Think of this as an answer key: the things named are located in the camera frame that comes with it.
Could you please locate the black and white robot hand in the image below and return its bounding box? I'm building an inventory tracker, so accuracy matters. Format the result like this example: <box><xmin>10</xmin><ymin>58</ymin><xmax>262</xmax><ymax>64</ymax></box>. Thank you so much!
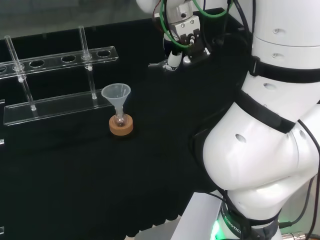
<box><xmin>162</xmin><ymin>14</ymin><xmax>213</xmax><ymax>73</ymax></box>

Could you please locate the clear glass weighing funnel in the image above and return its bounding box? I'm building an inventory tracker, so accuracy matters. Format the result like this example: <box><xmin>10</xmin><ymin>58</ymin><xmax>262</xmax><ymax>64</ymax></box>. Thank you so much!
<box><xmin>148</xmin><ymin>59</ymin><xmax>173</xmax><ymax>73</ymax></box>

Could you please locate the clear plastic funnel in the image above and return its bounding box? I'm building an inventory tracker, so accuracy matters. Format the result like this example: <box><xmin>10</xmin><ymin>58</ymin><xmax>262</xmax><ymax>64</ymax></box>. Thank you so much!
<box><xmin>100</xmin><ymin>83</ymin><xmax>132</xmax><ymax>117</ymax></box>

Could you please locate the small round-bottom glass flask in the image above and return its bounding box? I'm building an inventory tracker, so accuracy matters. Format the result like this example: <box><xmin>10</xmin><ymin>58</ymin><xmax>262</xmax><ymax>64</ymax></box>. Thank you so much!
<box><xmin>112</xmin><ymin>106</ymin><xmax>126</xmax><ymax>127</ymax></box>

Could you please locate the clear acrylic funnel stand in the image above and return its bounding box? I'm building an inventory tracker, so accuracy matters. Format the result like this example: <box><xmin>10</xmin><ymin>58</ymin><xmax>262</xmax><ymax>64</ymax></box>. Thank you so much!
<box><xmin>0</xmin><ymin>24</ymin><xmax>120</xmax><ymax>126</ymax></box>

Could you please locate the black bench cloth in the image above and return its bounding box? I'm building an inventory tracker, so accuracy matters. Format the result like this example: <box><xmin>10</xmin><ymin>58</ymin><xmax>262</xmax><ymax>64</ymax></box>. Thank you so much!
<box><xmin>0</xmin><ymin>7</ymin><xmax>256</xmax><ymax>238</ymax></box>

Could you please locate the clear plastic rack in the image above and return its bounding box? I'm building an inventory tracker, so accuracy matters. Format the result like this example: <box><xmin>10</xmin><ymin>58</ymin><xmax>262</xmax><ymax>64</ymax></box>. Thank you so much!
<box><xmin>0</xmin><ymin>98</ymin><xmax>6</xmax><ymax>146</ymax></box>

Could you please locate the thick black cable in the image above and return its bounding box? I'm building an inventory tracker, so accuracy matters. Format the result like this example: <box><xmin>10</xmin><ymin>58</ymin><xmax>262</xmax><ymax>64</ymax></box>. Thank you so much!
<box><xmin>211</xmin><ymin>0</ymin><xmax>232</xmax><ymax>47</ymax></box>
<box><xmin>234</xmin><ymin>0</ymin><xmax>256</xmax><ymax>36</ymax></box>

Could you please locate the green cable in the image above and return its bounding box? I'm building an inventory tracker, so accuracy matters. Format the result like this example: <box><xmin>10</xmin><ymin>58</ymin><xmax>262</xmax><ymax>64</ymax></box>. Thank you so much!
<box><xmin>159</xmin><ymin>0</ymin><xmax>235</xmax><ymax>48</ymax></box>

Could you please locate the cork ring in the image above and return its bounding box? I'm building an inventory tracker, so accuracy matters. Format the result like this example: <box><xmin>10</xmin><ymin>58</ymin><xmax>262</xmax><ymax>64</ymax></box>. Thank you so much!
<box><xmin>108</xmin><ymin>113</ymin><xmax>134</xmax><ymax>137</ymax></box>

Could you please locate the thin black cable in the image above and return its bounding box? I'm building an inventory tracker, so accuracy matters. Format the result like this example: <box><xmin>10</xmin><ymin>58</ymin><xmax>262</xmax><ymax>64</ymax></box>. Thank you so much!
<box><xmin>204</xmin><ymin>188</ymin><xmax>227</xmax><ymax>203</ymax></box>
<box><xmin>296</xmin><ymin>119</ymin><xmax>320</xmax><ymax>240</ymax></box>

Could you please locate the grey cable with plug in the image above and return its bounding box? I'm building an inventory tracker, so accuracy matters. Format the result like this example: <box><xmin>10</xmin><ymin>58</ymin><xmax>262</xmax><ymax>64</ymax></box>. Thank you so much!
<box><xmin>278</xmin><ymin>174</ymin><xmax>315</xmax><ymax>229</ymax></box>

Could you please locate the metal cable connector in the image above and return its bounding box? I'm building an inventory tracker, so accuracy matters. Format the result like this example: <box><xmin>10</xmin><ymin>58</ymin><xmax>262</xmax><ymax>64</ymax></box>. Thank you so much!
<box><xmin>282</xmin><ymin>231</ymin><xmax>320</xmax><ymax>240</ymax></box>

